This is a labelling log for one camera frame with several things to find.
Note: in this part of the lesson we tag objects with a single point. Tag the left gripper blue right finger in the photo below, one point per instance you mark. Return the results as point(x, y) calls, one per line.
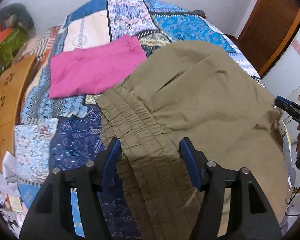
point(250, 215)

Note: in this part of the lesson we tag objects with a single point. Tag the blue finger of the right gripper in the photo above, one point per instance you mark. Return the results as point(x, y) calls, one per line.
point(291, 108)

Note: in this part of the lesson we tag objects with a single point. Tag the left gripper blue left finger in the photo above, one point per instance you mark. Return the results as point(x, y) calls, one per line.
point(50, 215)

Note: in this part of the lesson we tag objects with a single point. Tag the khaki elastic-waist shorts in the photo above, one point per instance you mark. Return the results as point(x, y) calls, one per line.
point(190, 89)

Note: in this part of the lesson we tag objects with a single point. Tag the crumpled white paper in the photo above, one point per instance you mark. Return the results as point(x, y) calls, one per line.
point(8, 176)

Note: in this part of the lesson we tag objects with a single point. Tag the blue patchwork bedspread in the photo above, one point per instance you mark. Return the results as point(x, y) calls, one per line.
point(67, 132)

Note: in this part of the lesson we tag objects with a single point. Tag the brown wooden door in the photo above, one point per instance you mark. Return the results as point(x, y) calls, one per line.
point(268, 32)

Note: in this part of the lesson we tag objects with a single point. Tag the folded pink pants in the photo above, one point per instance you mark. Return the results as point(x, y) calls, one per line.
point(94, 70)

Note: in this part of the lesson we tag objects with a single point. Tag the green patterned storage bag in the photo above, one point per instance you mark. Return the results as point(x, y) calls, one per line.
point(11, 41)

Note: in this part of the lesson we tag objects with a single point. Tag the grey plush pillow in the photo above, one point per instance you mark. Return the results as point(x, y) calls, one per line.
point(16, 15)

